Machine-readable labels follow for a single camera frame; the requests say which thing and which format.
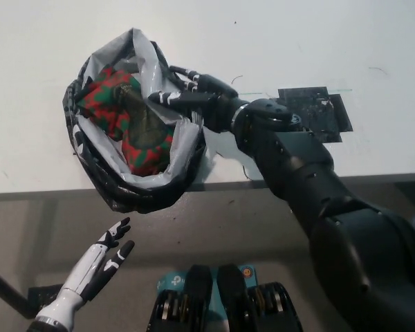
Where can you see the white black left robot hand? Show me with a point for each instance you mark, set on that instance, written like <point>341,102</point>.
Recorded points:
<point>83,273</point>

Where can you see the black plastic bag grey inside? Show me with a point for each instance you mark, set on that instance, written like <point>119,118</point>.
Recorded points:
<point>141,197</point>

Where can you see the red green patterned garment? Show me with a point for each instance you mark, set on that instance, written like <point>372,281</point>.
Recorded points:
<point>100,97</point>

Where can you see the black ribbed robot body block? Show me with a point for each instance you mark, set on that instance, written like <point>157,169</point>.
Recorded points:
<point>193,304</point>
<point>238,304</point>

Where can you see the black floor tape patch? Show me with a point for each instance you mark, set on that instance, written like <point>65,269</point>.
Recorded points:
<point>41,297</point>

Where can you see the black tape patch on table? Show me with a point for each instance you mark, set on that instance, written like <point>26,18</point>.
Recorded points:
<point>318,103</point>

